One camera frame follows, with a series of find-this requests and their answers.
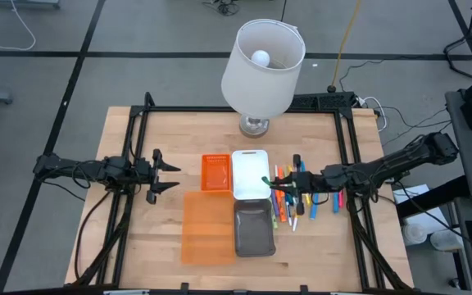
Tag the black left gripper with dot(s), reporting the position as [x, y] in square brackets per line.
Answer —
[143, 176]

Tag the clear plastic cup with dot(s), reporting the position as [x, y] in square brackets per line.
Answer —
[414, 234]
[445, 241]

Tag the green thin marker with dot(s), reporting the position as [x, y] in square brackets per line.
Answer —
[265, 180]

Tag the white plastic bin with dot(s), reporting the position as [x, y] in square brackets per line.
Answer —
[248, 172]

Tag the translucent grey bin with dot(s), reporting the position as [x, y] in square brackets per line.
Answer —
[254, 229]

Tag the black caster wheel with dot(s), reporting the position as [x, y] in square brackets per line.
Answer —
[453, 283]

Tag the yellow-green highlighter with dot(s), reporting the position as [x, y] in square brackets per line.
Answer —
[275, 223]

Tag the translucent orange bin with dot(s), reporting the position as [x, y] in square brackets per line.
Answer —
[207, 229]

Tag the white shade silver table lamp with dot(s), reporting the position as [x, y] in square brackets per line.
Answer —
[256, 90]

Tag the black-capped white marker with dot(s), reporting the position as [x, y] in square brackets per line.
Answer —
[295, 223]

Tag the red-capped white marker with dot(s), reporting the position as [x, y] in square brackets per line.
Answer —
[276, 172]

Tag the black clamp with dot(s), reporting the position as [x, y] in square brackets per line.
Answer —
[184, 289]
[304, 289]

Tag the black aluminium rig frame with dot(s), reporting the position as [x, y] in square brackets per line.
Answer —
[178, 109]

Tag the pink highlighter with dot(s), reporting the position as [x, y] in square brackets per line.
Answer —
[341, 199]

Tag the orange highlighter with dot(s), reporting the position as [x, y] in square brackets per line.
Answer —
[282, 209]
[280, 173]

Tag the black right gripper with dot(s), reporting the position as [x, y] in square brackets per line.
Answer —
[307, 182]

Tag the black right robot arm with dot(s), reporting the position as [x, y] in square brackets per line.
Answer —
[383, 164]

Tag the blue highlighter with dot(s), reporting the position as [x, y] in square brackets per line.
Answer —
[336, 203]
[314, 207]

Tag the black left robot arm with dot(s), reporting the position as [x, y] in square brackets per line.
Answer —
[113, 168]

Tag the black desk foot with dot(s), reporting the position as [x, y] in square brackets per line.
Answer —
[432, 199]

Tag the white paper sheet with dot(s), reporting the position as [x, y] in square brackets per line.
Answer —
[416, 191]

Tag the purple highlighter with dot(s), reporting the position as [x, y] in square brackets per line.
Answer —
[274, 203]

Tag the orange slotted basket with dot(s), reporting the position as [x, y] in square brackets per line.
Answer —
[215, 172]

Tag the grey cart base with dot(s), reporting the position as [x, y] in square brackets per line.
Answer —
[25, 3]

